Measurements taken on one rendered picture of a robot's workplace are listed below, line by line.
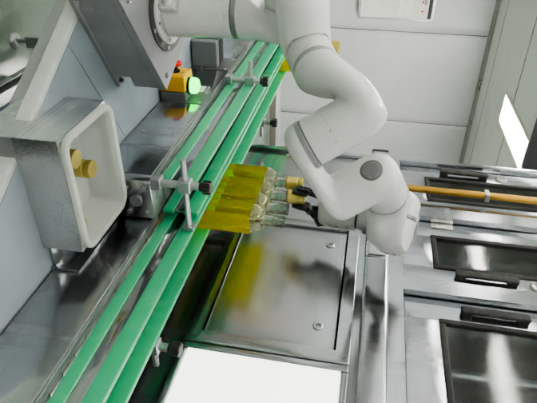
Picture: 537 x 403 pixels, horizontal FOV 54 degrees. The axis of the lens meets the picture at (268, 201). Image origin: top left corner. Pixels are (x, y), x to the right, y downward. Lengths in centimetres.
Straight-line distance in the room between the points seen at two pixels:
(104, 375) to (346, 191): 48
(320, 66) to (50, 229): 54
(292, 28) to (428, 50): 626
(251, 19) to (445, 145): 673
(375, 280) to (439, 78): 613
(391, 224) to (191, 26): 56
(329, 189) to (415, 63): 636
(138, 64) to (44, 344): 57
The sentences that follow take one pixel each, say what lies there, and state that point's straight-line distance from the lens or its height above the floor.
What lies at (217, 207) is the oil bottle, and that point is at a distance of 122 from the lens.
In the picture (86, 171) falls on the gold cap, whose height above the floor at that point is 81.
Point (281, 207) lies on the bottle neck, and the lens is 125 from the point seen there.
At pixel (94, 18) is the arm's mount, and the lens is 109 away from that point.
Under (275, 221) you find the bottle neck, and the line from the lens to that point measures 120.
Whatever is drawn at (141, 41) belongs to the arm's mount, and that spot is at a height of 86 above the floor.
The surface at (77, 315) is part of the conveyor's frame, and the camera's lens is 97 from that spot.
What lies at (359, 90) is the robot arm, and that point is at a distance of 85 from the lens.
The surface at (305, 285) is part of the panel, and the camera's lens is 124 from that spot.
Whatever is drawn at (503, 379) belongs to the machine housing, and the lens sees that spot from 122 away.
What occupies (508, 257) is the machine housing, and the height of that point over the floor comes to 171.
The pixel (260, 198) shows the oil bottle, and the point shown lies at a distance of 126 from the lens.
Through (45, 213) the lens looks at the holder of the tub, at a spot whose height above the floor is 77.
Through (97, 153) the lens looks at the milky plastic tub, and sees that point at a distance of 107.
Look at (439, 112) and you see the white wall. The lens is 748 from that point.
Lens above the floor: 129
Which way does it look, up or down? 9 degrees down
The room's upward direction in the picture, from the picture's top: 96 degrees clockwise
